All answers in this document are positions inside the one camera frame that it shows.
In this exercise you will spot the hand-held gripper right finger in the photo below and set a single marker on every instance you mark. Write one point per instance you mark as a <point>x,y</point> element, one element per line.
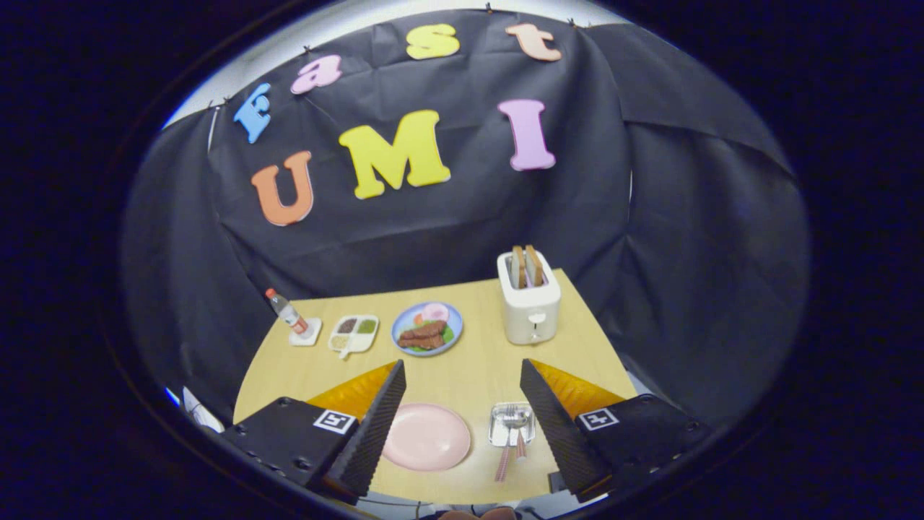
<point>556,430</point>

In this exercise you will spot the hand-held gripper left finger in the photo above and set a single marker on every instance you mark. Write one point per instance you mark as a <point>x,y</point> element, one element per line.
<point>375,430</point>

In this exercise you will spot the pink plate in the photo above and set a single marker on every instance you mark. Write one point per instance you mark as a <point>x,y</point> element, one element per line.
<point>426,437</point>

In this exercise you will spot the perforated metal tray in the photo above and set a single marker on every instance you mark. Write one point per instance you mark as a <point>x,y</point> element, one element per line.
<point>498,433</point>

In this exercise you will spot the white divided condiment dish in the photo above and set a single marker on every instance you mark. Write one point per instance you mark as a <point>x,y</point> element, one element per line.
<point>354,336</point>

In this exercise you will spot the brown meat slice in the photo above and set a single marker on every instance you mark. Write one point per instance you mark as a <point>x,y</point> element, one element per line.
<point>424,331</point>
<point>420,342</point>

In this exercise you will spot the white square coaster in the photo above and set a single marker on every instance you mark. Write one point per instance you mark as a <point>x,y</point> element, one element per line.
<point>312,336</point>

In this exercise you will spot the blue plate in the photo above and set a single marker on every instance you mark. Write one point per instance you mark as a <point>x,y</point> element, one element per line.
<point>404,318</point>

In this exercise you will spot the green lettuce leaf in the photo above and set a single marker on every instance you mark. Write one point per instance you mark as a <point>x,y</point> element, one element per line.
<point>449,334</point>

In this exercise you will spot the white toaster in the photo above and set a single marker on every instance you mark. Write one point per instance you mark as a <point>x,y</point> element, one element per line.
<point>530,307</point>

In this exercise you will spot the pink ham slice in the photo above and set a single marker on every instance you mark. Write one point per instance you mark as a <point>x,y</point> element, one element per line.
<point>436,312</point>

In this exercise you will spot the clear bottle with red cap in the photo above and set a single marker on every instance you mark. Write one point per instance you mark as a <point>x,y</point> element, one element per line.
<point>289,314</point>

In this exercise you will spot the brown bread slice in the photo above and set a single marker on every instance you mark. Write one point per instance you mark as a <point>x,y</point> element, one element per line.
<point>534,265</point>
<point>518,267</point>

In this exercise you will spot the white paper sheet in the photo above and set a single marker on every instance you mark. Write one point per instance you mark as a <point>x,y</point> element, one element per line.
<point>198,412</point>

